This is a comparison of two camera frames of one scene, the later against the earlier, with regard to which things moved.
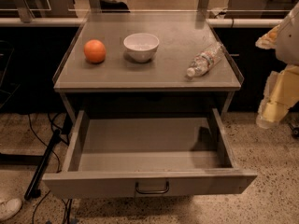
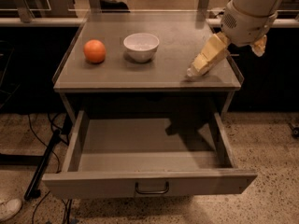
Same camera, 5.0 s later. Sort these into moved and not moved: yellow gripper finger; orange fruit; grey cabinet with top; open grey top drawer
Moved: yellow gripper finger
Not moved: orange fruit; open grey top drawer; grey cabinet with top
